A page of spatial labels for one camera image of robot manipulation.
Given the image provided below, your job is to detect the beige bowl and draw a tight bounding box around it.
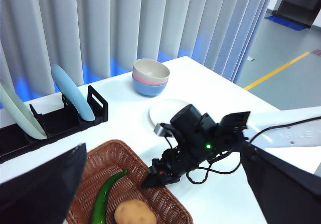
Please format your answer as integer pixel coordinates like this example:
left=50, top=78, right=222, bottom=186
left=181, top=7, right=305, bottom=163
left=132, top=58, right=171, bottom=85

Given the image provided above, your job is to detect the pink bowl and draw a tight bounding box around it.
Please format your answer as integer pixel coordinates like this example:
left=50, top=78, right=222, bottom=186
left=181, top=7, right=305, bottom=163
left=132, top=71, right=168, bottom=87

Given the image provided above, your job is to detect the blue bowl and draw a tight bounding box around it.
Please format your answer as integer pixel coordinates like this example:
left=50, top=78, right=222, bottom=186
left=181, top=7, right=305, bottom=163
left=131, top=77, right=168, bottom=98

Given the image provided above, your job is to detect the brown wicker basket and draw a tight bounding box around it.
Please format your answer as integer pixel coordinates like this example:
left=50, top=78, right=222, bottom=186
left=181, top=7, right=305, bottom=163
left=65, top=140, right=194, bottom=224

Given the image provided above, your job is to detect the green toy cucumber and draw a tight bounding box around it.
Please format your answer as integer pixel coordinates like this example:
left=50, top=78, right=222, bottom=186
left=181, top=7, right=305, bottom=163
left=89, top=169, right=128, bottom=224

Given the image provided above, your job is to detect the white flat plate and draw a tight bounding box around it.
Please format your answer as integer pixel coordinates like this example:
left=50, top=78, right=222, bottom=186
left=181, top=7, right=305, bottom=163
left=148, top=98, right=194, bottom=130

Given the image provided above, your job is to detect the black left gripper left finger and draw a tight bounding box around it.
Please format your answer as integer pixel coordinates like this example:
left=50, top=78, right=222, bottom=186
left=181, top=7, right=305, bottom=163
left=0, top=143, right=87, bottom=224

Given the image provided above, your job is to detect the black dish rack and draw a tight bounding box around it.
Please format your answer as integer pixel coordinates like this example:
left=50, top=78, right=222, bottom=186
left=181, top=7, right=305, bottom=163
left=0, top=85, right=109, bottom=164

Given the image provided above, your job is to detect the pale blue plate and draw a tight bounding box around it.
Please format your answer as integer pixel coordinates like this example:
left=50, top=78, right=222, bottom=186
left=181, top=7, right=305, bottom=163
left=51, top=64, right=96, bottom=122

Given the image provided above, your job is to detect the pale green plate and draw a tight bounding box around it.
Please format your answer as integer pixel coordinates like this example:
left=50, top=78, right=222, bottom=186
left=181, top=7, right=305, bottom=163
left=0, top=79, right=48, bottom=141

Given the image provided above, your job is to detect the white pleated curtain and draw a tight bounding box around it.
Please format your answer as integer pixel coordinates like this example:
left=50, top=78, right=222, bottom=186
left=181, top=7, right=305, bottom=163
left=0, top=0, right=279, bottom=101

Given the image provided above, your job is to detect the black display stand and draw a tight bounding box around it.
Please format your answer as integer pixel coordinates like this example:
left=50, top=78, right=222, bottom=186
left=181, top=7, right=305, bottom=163
left=272, top=0, right=321, bottom=30

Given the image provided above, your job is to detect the tan toy potato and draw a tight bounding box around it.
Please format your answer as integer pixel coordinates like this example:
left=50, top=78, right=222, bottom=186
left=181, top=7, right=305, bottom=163
left=114, top=200, right=157, bottom=224

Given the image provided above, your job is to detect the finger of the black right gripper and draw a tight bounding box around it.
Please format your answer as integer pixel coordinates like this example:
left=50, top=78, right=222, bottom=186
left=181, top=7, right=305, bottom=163
left=141, top=172, right=167, bottom=189

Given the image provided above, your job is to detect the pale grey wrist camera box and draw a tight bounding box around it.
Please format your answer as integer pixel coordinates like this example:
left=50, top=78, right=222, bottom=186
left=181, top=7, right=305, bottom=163
left=153, top=123, right=172, bottom=137

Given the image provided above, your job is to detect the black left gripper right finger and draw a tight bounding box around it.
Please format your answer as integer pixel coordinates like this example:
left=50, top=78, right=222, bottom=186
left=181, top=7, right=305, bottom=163
left=239, top=142, right=321, bottom=224

